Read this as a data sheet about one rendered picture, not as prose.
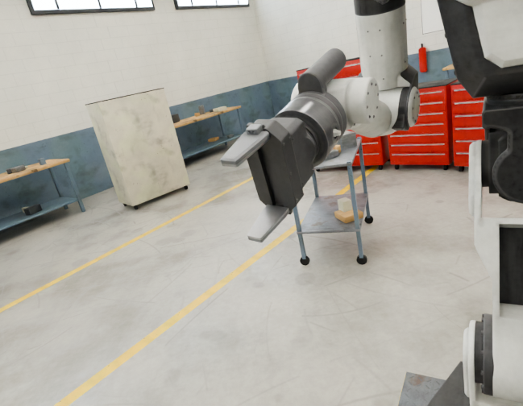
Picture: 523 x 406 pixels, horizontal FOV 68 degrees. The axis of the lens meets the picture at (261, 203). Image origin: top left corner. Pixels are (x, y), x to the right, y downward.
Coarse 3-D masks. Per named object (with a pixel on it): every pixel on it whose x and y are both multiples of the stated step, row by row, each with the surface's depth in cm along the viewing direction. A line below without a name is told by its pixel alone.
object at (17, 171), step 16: (208, 112) 892; (224, 112) 846; (208, 144) 867; (48, 160) 629; (64, 160) 595; (0, 176) 561; (16, 176) 546; (32, 208) 580; (48, 208) 599; (64, 208) 666; (0, 224) 566
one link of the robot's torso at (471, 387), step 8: (472, 320) 73; (472, 328) 70; (464, 336) 71; (472, 336) 69; (464, 344) 70; (472, 344) 68; (464, 352) 70; (472, 352) 68; (464, 360) 70; (472, 360) 68; (464, 368) 71; (472, 368) 68; (464, 376) 72; (472, 376) 68; (464, 384) 73; (472, 384) 69; (480, 384) 75; (472, 392) 71; (480, 392) 73; (472, 400) 72; (480, 400) 72; (488, 400) 71; (496, 400) 71; (504, 400) 71
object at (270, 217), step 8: (264, 208) 49; (272, 208) 49; (280, 208) 49; (264, 216) 48; (272, 216) 48; (280, 216) 47; (256, 224) 47; (264, 224) 47; (272, 224) 46; (248, 232) 46; (256, 232) 46; (264, 232) 45; (256, 240) 45
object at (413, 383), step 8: (408, 376) 145; (416, 376) 144; (424, 376) 143; (408, 384) 141; (416, 384) 140; (424, 384) 140; (432, 384) 139; (440, 384) 138; (408, 392) 138; (416, 392) 137; (424, 392) 137; (432, 392) 136; (400, 400) 136; (408, 400) 135; (416, 400) 134; (424, 400) 134
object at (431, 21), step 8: (424, 0) 789; (432, 0) 780; (424, 8) 794; (432, 8) 786; (424, 16) 800; (432, 16) 791; (440, 16) 782; (424, 24) 806; (432, 24) 796; (440, 24) 788; (424, 32) 811
